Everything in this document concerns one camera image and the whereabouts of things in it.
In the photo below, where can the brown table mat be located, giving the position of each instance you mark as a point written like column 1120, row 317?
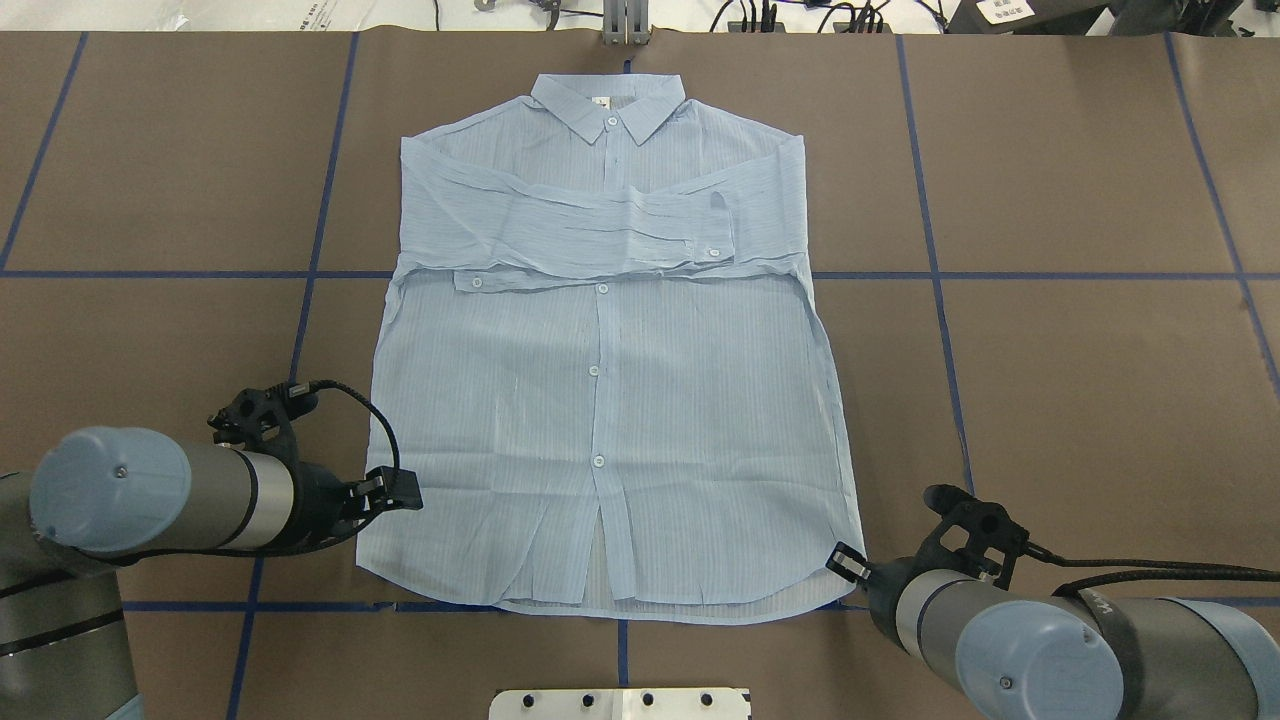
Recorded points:
column 1048, row 266

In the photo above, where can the light blue button-up shirt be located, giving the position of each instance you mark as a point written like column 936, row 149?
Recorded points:
column 601, row 355

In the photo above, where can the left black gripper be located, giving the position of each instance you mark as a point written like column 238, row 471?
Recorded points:
column 318, row 497

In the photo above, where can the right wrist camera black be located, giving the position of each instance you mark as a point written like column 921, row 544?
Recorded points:
column 975, row 538

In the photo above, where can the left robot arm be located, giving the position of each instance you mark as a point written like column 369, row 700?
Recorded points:
column 107, row 498

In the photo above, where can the grey aluminium frame post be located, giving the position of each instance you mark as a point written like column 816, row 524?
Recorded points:
column 626, row 22

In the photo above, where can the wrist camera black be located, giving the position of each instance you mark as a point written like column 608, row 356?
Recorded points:
column 260, row 420
column 975, row 538

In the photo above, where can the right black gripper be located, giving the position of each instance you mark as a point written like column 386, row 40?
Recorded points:
column 889, row 583

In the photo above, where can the white mounting plate with holes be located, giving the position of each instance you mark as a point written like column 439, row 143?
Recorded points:
column 623, row 703

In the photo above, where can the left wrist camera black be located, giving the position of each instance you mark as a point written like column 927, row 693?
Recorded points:
column 260, row 420

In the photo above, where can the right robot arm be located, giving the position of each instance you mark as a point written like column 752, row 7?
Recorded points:
column 1082, row 656

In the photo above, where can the black box with label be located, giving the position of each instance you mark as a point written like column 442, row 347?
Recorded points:
column 1055, row 18

